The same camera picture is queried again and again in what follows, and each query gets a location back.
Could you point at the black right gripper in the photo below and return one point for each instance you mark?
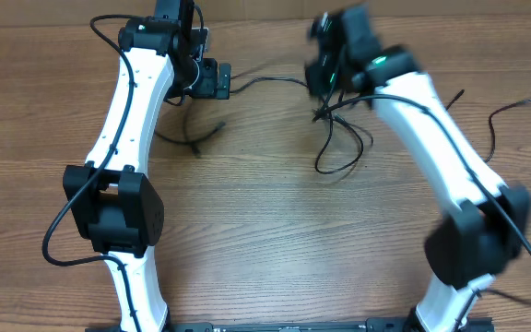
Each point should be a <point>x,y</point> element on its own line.
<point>321,87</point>

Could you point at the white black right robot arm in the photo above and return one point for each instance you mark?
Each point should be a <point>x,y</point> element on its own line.
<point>483,218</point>

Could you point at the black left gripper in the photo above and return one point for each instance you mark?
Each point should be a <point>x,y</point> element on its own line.
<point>209,89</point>

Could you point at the black aluminium frame rail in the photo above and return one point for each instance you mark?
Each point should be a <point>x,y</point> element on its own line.
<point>293,326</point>

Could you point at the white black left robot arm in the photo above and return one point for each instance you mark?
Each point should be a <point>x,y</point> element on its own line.
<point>110,197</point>

